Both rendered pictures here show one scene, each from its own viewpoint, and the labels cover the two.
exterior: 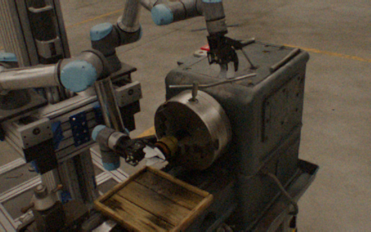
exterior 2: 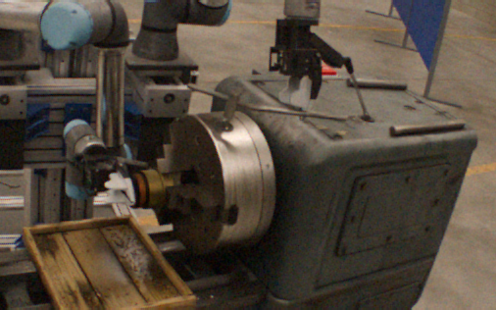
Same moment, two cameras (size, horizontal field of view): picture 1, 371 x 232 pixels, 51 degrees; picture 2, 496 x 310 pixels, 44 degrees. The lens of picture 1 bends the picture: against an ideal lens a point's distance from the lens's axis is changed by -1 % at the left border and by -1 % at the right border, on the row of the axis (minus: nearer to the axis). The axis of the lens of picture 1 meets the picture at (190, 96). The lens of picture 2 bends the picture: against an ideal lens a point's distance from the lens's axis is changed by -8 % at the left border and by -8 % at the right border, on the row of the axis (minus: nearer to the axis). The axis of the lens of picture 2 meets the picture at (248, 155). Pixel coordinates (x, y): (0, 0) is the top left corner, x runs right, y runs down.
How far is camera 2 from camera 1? 0.43 m
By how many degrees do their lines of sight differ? 13
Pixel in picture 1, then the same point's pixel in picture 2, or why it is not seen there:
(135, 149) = (97, 167)
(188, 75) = (250, 91)
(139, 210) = (74, 268)
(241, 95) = (310, 147)
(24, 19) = not seen: outside the picture
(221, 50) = (291, 49)
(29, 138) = not seen: outside the picture
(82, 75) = (69, 24)
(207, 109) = (239, 149)
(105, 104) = (103, 90)
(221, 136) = (248, 205)
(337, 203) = not seen: outside the picture
